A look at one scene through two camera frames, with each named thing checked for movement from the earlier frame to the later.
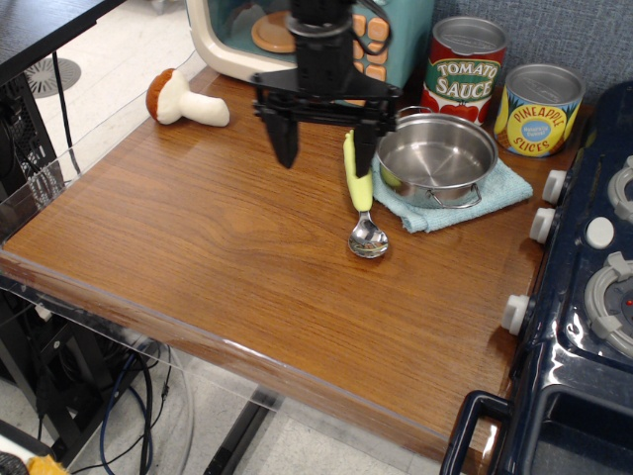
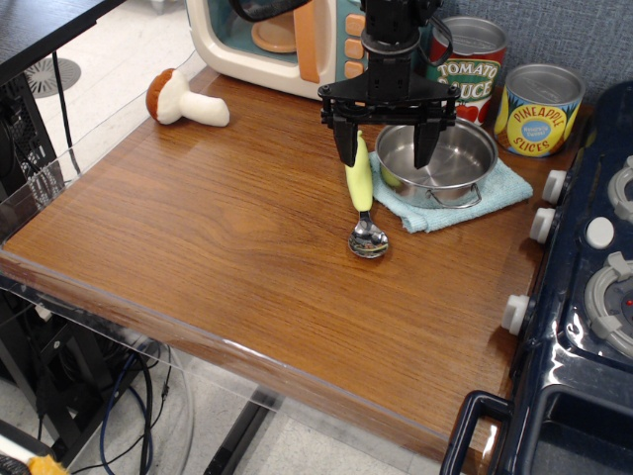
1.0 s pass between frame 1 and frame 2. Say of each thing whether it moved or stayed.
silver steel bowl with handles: stayed
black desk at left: stayed
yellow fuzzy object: stayed
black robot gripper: moved
